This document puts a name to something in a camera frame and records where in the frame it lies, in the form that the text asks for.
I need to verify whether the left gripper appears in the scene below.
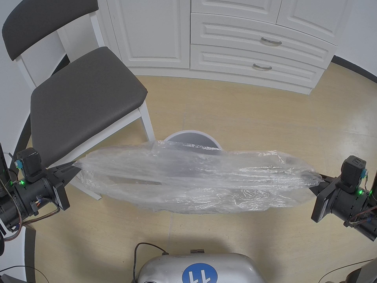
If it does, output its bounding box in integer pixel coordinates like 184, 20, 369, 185
16, 162, 81, 217

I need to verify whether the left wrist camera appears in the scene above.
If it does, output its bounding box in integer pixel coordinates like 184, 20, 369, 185
16, 148, 45, 185

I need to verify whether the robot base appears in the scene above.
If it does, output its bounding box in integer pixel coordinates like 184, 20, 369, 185
138, 249, 264, 283

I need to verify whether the black cable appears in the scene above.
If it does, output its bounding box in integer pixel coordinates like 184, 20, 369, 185
133, 242, 169, 281

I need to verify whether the grey padded white chair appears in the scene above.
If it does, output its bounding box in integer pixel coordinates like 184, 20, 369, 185
1, 0, 156, 200

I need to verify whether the white trash bin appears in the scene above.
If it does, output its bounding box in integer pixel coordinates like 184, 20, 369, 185
163, 130, 222, 158

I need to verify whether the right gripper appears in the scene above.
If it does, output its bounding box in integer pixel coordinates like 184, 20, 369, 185
308, 174, 370, 226

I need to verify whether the clear plastic bag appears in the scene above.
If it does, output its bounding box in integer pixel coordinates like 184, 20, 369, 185
71, 139, 325, 215

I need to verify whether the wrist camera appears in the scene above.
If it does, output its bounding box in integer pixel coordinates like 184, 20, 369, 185
340, 156, 368, 193
16, 148, 45, 185

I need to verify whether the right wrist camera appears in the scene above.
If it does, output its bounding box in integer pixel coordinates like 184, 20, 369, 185
340, 156, 368, 193

